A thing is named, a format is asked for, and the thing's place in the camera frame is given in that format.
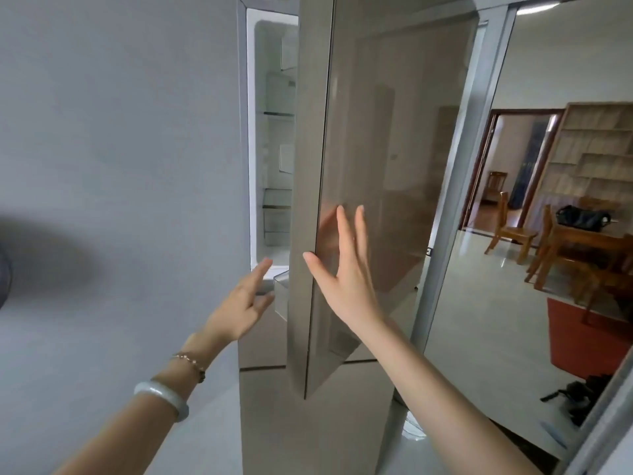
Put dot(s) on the person's left hand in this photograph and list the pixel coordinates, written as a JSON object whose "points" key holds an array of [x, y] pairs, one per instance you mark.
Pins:
{"points": [[237, 311]]}

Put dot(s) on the person's right hand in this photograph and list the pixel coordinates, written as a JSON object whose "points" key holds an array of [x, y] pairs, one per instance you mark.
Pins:
{"points": [[353, 296]]}

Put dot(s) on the silver refrigerator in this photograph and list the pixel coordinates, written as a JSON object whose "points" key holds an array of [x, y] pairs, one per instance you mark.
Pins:
{"points": [[272, 415]]}

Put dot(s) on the person's left forearm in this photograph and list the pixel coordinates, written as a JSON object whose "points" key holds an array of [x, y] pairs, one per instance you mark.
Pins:
{"points": [[114, 440]]}

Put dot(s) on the person's right forearm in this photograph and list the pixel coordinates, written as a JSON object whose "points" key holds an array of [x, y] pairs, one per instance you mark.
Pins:
{"points": [[445, 405]]}

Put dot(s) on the clear crisper drawer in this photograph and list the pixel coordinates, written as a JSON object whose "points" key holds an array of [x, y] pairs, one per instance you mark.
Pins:
{"points": [[277, 217]]}

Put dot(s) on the white jade bangle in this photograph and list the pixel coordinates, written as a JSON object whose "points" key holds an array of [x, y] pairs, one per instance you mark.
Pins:
{"points": [[165, 395]]}

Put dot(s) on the wooden chair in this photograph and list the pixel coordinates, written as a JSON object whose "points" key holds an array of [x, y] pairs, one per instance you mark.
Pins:
{"points": [[514, 234], [497, 185], [544, 252], [606, 286]]}

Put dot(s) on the red floor mat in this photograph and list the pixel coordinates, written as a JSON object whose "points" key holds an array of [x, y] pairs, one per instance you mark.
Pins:
{"points": [[583, 341]]}

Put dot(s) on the wooden dining table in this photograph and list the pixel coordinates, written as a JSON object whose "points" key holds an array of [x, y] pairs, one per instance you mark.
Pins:
{"points": [[588, 239]]}

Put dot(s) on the black bag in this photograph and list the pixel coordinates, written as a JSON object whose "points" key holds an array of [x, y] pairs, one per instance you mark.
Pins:
{"points": [[583, 218]]}

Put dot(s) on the black gear on floor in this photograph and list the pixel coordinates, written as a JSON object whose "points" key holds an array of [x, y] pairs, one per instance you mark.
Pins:
{"points": [[583, 395]]}

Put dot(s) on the wooden bookshelf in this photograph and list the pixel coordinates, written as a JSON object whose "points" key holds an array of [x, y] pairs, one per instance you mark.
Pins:
{"points": [[593, 158]]}

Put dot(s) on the round ceiling light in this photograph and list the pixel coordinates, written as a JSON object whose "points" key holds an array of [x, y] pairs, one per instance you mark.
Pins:
{"points": [[539, 8]]}

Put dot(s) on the brown wooden doorway frame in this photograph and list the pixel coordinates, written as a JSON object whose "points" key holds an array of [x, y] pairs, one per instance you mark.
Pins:
{"points": [[478, 168]]}

